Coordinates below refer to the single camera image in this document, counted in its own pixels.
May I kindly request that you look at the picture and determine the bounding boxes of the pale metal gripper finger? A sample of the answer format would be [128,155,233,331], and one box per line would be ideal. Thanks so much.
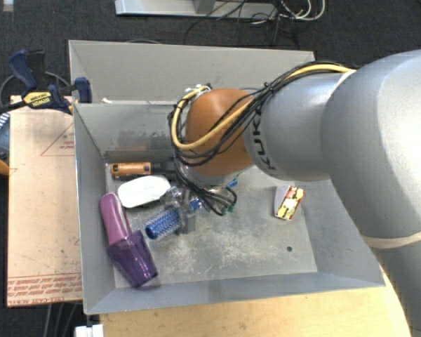
[177,210,198,236]
[160,186,185,211]

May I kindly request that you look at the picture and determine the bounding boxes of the blue bristly hair roller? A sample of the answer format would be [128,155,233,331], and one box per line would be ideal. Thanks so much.
[144,207,182,242]

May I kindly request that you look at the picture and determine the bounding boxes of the white oval computer mouse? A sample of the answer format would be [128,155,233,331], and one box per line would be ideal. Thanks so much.
[117,175,172,209]

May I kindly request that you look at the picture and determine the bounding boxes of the orange and black tool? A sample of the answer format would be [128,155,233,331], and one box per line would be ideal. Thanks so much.
[110,161,177,181]

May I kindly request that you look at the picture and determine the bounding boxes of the grey metal bin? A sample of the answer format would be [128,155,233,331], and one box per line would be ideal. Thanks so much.
[68,39,386,315]

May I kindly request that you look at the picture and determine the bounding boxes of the purple spray bottle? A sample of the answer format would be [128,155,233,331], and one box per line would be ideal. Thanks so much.
[98,192,159,289]

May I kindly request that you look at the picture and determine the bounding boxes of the grey packet, red yellow print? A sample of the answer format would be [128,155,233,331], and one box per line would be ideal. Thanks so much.
[274,185,306,221]

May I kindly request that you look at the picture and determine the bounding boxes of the brown cardboard board, red print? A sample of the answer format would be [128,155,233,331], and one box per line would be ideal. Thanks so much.
[6,95,83,308]

